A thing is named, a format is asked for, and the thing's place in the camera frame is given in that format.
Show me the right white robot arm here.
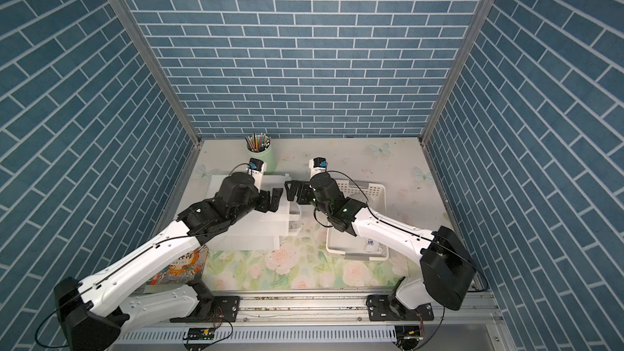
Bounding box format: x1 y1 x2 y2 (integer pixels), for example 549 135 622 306
284 172 478 320

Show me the left green circuit board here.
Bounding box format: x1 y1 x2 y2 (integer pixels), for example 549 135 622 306
183 328 215 342

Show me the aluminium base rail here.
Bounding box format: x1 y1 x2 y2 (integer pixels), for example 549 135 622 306
112 289 514 350

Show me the green pencil cup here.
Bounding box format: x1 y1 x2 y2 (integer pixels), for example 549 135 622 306
246 140 277 174

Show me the colourful printed booklet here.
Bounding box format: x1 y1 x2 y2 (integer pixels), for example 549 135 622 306
146 246 209 286

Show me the white insulated delivery bag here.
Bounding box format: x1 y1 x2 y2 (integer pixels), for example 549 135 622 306
206 193 302 251

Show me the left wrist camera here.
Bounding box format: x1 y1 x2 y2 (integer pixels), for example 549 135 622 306
248 158 267 190

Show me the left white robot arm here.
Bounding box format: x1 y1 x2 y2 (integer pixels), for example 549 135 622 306
52 172 284 350

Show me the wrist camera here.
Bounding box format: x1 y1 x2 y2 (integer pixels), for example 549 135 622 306
248 158 267 190
309 157 328 177

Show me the white plastic basket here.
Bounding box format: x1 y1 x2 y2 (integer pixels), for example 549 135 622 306
325 179 390 262

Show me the white ice pack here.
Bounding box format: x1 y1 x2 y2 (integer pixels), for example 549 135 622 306
363 238 385 256

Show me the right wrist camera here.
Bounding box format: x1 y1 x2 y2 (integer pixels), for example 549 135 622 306
309 157 328 177

